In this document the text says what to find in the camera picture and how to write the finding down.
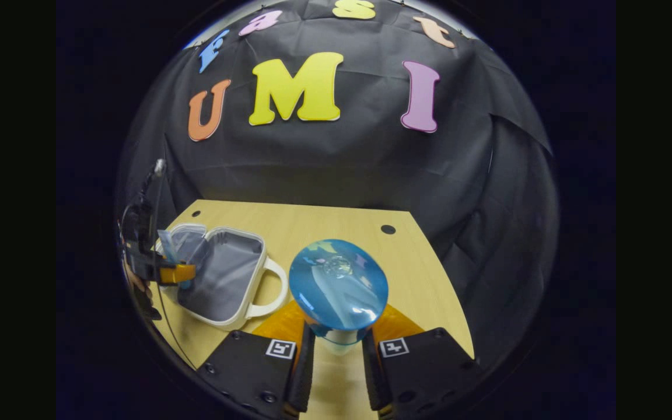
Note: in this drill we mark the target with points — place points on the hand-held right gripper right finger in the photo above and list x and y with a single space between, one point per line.
374 373

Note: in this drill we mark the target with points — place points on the black backdrop cloth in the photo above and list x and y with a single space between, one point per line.
342 169

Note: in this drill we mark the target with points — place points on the blue capped clear bottle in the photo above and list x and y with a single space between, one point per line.
339 286

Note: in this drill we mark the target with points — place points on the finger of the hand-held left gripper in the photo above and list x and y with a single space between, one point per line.
164 273

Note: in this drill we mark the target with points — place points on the small white suitcase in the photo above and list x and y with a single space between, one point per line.
231 274

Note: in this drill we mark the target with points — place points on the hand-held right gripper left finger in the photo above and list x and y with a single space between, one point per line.
301 373

